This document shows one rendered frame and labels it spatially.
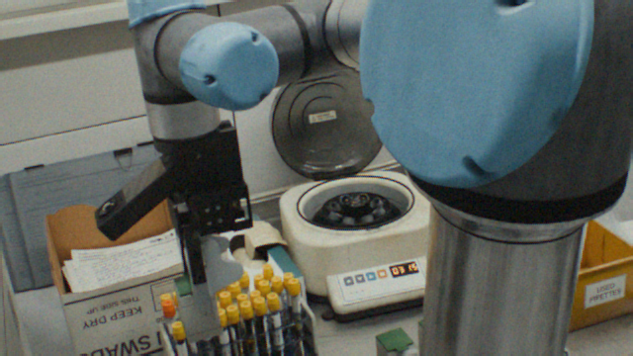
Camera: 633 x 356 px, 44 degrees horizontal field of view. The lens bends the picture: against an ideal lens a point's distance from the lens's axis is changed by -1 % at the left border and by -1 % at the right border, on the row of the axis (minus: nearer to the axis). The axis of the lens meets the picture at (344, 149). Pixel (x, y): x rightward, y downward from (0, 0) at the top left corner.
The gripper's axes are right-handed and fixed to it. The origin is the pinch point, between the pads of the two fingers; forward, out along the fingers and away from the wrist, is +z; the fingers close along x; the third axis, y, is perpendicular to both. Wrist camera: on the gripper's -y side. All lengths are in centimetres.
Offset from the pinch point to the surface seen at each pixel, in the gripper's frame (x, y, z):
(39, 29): 51, -11, -23
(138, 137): 55, 1, 0
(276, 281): 14.7, 13.1, 10.5
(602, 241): 8, 64, 15
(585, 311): -1, 54, 19
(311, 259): 23.3, 20.9, 13.8
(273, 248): 31.9, 17.2, 15.2
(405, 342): -0.3, 25.8, 15.5
